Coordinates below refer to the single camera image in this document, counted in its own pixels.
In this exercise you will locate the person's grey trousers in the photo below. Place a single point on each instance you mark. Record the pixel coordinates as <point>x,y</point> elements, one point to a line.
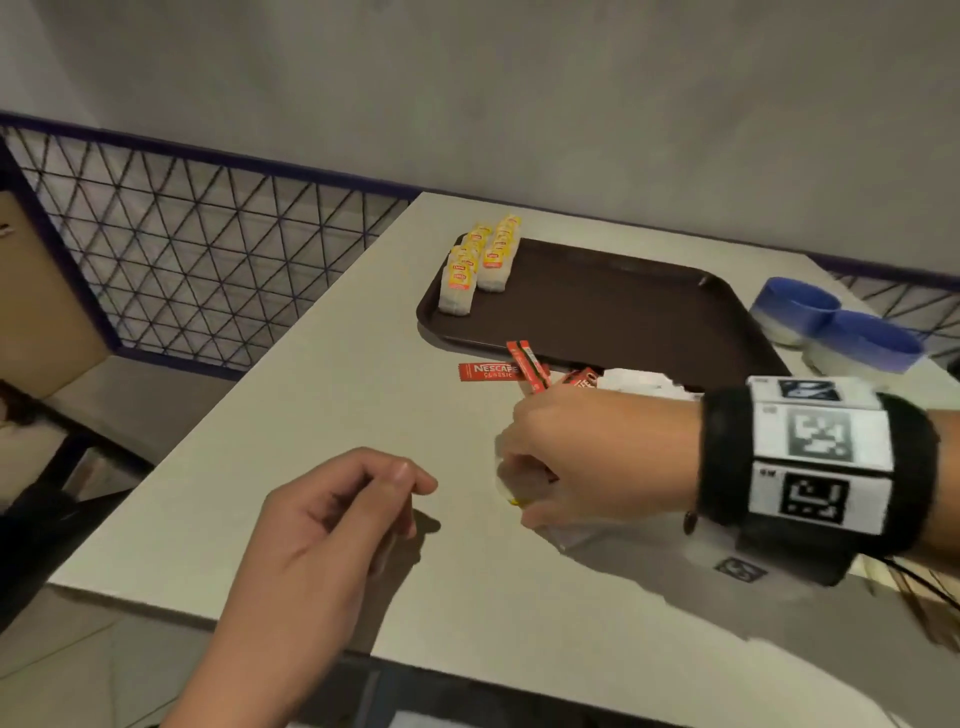
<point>450,720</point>

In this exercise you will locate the black metal table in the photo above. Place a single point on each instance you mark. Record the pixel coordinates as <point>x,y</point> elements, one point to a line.
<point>45,510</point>

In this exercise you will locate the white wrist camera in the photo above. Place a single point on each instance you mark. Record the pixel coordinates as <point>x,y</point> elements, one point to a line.
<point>750,562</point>

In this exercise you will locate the red Nescafe coffee sachets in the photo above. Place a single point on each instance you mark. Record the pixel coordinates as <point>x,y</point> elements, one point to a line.
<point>487,371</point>

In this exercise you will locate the blue and white bowl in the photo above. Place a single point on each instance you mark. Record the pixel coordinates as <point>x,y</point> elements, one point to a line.
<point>795,307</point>
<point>866,341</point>

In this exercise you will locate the purple metal mesh railing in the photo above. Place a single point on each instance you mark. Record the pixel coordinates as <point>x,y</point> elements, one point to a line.
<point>187,225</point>

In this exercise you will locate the person's right hand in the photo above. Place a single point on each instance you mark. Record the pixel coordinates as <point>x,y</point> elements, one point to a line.
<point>615,457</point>

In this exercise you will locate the black wristband white markers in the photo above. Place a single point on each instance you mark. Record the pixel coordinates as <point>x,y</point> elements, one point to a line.
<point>817,465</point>

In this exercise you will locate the person's left hand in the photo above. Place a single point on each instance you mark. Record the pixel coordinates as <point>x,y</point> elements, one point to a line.
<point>315,547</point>

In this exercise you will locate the brown plastic tray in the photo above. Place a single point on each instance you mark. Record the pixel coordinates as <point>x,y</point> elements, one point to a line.
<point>615,307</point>

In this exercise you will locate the white tea bag yellow tag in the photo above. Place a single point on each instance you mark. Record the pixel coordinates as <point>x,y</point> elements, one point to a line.
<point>504,484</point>

